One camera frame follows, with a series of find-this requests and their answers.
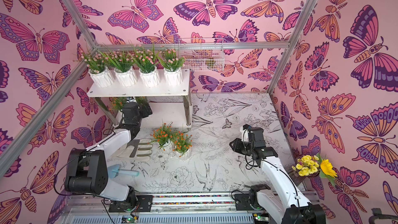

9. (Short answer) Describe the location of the pink flower pot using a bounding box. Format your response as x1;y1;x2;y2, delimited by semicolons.
159;49;185;87
132;45;161;88
77;51;115;88
102;50;137;87

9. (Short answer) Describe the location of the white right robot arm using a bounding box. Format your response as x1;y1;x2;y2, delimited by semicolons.
230;124;326;224

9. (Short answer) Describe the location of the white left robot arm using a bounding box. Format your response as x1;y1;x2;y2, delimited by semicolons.
64;101;153;212

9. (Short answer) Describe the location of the white two-tier rack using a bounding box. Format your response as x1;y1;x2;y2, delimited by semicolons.
87;69;193;130

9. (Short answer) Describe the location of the light blue tube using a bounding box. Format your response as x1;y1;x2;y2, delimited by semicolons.
107;164;140;178

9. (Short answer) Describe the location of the yellow sunflower bouquet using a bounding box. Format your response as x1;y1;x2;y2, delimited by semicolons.
291;153;337;186

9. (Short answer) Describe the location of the white wire basket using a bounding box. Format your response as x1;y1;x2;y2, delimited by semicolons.
178;36;225;72

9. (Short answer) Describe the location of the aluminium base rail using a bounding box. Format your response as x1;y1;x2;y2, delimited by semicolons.
57;190;277;224

